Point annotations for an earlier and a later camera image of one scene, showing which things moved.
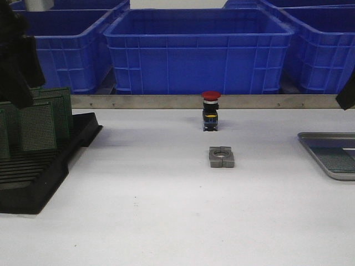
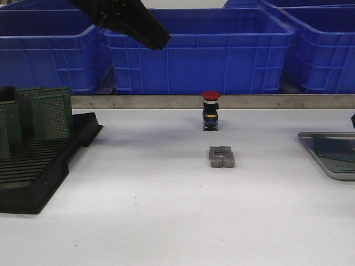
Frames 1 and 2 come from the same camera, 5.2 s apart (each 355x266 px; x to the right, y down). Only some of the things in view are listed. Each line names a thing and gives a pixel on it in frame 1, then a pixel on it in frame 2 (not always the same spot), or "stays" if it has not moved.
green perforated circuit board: x=336 y=158 stays
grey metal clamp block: x=221 y=157 stays
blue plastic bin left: x=75 y=47 stays
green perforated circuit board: x=4 y=138 stays
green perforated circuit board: x=37 y=127 to x=336 y=148
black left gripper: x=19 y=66 to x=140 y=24
